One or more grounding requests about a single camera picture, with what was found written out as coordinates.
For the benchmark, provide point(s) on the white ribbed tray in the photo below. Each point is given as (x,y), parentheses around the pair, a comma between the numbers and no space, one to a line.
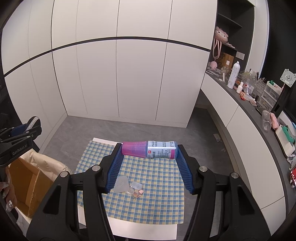
(285,141)

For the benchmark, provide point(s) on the white table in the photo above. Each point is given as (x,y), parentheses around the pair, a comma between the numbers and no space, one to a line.
(138,229)

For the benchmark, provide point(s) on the purple and blue small bottle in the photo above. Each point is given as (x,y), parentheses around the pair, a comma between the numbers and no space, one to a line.
(150,149)

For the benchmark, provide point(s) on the white spray bottle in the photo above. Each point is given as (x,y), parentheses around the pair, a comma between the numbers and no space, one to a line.
(233,76)

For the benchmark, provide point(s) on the clear bottle with pink cap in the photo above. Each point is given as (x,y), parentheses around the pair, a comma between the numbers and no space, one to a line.
(137,194)

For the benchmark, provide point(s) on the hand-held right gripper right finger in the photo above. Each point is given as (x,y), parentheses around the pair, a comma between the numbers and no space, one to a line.
(185,171)

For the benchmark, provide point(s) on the small white bottle pink cap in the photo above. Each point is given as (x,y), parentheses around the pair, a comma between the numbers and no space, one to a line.
(240,87)

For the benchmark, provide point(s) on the white counter cabinet dark top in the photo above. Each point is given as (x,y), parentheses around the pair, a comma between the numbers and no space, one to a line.
(231,111)

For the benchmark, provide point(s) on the dark wall shelf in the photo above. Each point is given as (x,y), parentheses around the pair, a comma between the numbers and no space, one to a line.
(231,18)

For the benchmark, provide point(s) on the grey metal mounting plate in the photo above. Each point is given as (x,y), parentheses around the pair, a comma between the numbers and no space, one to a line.
(288,77)

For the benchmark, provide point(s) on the small brown cardboard box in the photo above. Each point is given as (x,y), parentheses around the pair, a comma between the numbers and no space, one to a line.
(227,60)

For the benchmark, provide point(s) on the clear drawer organizer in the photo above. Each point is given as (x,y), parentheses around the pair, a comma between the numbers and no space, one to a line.
(270,95)

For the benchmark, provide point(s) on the blue yellow checkered tablecloth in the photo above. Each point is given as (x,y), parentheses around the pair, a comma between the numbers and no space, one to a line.
(150,176)

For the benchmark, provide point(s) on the pink plush bag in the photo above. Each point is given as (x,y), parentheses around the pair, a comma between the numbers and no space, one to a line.
(220,34)

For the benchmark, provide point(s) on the clear plastic bottle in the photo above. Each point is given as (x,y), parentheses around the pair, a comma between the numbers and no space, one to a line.
(266,120)

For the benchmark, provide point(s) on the wall socket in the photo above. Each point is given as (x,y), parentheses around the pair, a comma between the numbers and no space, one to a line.
(240,55)

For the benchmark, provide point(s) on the person's left hand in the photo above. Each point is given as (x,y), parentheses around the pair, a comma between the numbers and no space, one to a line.
(10,192)

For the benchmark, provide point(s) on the large cardboard box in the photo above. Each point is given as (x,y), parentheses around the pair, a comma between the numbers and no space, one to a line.
(25,183)

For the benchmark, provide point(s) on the cream padded chair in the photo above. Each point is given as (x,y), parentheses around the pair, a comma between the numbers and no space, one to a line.
(50,165)

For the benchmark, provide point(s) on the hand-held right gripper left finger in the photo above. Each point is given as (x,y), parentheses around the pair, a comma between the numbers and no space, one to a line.
(113,171)

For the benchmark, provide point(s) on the small pink plush toy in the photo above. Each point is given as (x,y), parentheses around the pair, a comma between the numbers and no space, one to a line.
(213,65)

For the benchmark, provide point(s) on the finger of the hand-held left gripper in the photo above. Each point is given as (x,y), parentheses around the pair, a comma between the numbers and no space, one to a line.
(19,130)
(27,136)

